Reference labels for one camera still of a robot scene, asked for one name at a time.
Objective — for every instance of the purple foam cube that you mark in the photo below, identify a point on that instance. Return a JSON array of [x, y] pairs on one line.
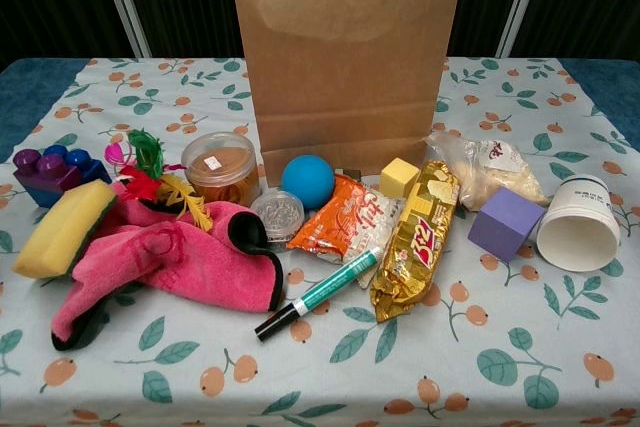
[[505, 222]]

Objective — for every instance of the blue ball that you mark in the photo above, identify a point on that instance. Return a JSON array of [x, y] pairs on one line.
[[307, 181]]

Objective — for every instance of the gold snack packet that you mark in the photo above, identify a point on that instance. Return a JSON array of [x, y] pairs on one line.
[[415, 247]]

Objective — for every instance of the green marker pen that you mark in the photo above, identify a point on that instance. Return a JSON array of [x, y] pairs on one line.
[[325, 292]]

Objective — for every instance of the purple toy brick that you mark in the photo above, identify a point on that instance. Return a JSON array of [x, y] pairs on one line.
[[50, 179]]

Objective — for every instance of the blue toy brick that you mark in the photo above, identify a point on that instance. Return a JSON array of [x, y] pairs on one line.
[[85, 162]]

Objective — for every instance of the colourful feather shuttlecock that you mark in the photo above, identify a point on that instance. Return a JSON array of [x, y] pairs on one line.
[[145, 182]]

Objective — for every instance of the floral tablecloth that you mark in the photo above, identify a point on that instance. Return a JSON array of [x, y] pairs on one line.
[[200, 387]]

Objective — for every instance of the round white container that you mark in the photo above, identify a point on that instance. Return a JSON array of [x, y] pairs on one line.
[[220, 167]]

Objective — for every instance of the brown paper bag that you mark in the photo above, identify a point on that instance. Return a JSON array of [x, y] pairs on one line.
[[345, 72]]

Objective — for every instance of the small dark brown block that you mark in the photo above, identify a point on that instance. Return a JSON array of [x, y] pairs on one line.
[[350, 173]]

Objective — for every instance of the yellow sponge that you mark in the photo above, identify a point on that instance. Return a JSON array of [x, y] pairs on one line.
[[55, 237]]

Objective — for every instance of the blue table cover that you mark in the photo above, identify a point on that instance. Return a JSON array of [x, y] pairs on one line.
[[30, 97]]

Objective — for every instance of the white paper cup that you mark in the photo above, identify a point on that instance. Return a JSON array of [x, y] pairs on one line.
[[575, 242]]

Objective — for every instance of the yellow foam cube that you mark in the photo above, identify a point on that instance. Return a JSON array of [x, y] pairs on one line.
[[397, 177]]

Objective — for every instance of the small clear pin container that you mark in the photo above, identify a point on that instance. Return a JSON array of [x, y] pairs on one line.
[[277, 217]]

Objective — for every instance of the clear bag of white snacks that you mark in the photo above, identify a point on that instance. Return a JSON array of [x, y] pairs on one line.
[[490, 172]]

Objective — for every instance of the pink cloth with black edge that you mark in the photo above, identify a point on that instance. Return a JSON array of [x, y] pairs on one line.
[[200, 252]]

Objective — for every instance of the orange snack packet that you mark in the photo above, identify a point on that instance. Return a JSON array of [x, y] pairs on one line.
[[340, 227]]

